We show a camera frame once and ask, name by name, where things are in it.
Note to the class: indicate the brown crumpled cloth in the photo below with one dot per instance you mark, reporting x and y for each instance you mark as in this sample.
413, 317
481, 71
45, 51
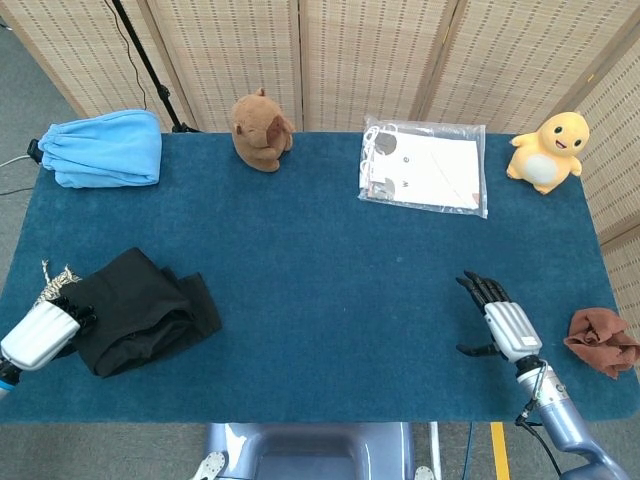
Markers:
600, 340

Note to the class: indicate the yellow floor tape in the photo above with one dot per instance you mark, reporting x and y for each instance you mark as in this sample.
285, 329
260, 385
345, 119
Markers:
500, 450

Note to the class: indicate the black tripod stand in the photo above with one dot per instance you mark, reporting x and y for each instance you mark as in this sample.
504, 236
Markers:
162, 92

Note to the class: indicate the black table clamp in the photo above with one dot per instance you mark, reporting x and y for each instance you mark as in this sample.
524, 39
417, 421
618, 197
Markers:
34, 150

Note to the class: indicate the white table leg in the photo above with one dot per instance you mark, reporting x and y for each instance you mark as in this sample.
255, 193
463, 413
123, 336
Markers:
434, 445

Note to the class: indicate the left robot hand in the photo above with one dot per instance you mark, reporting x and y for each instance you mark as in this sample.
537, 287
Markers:
37, 337

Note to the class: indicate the yellow dinosaur plush toy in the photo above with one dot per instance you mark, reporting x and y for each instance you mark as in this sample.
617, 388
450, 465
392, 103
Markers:
542, 160

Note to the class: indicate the black trousers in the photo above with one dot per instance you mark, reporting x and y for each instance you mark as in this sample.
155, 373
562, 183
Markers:
145, 315

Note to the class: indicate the white perforated bracket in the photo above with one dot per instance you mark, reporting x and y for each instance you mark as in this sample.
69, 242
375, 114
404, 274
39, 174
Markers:
212, 462
424, 472

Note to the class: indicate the blue carpet table cover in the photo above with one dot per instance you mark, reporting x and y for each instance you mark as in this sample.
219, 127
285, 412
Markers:
325, 300

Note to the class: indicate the brown capybara plush toy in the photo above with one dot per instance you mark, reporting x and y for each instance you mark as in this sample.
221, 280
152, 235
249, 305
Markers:
255, 135

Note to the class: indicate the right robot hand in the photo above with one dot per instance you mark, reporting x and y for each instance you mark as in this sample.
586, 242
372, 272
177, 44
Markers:
512, 330

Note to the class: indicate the blue-grey robot torso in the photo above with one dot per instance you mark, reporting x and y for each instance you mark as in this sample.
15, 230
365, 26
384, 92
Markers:
310, 450

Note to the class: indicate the clear bag with white garment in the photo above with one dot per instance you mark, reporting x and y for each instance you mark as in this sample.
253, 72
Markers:
440, 170

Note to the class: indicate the light blue folded fleece cloth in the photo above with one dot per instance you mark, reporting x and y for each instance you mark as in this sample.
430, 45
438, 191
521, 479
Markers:
100, 150

